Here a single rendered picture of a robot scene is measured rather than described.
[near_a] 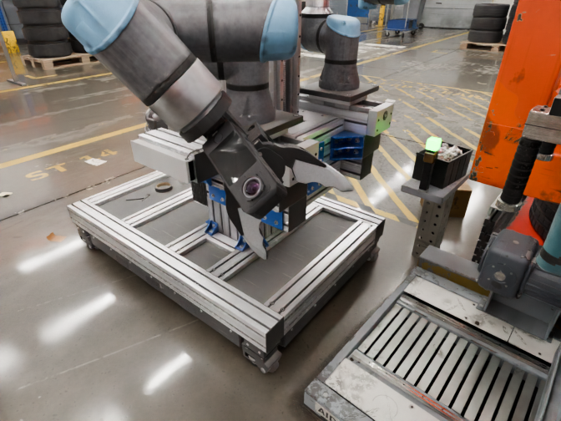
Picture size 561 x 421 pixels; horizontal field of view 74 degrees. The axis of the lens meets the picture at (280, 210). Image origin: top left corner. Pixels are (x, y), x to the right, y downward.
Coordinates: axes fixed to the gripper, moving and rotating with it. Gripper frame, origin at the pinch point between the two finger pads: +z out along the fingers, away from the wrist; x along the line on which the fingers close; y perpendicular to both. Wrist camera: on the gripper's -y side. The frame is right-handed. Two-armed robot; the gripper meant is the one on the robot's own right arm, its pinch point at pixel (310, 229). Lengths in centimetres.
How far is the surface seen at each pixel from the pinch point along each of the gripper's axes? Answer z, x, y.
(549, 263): 72, -34, 26
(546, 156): 51, -50, 37
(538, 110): 20.3, -40.5, 15.6
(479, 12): 325, -427, 745
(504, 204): 34.6, -28.5, 16.4
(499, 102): 52, -61, 70
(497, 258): 83, -29, 45
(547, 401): 98, -11, 11
